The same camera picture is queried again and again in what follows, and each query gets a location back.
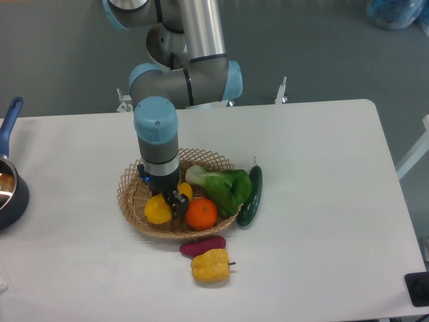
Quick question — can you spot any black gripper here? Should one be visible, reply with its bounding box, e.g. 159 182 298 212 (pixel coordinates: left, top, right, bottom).
137 163 190 219

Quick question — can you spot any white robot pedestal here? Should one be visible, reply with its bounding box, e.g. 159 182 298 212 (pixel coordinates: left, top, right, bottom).
116 88 235 113

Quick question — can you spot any black device at edge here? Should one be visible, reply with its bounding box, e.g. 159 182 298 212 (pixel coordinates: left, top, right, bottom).
404 272 429 307

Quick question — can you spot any white stand foot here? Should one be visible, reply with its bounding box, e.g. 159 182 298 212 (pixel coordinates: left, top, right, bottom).
274 76 288 105

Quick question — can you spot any blue plastic bag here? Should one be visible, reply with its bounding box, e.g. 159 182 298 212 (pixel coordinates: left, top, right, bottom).
367 1 428 36

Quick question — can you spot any green bok choy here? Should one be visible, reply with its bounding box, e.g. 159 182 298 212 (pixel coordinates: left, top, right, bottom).
185 165 252 218

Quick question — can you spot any white frame right edge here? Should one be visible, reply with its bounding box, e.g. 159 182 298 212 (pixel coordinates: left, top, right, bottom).
396 115 428 180

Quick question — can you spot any purple sweet potato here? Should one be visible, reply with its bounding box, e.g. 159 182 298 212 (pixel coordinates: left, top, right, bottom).
179 235 227 257

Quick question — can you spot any woven wicker basket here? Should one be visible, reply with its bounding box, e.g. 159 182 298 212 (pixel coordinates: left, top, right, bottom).
117 148 236 240

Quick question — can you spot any yellow mango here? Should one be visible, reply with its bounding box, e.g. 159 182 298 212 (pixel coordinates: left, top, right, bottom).
144 182 193 224

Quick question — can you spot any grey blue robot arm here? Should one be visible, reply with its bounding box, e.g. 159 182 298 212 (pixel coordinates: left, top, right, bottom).
103 1 243 218

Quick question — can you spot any blue saucepan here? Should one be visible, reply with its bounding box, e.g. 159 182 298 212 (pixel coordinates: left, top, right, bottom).
1 97 29 229

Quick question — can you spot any dark green cucumber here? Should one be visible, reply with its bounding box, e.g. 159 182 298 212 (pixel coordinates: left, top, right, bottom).
237 159 263 227

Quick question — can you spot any yellow bell pepper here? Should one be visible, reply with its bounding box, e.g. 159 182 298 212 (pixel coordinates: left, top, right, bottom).
190 248 236 283

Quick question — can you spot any orange fruit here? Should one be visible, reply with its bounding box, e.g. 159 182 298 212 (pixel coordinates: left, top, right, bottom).
186 198 219 231

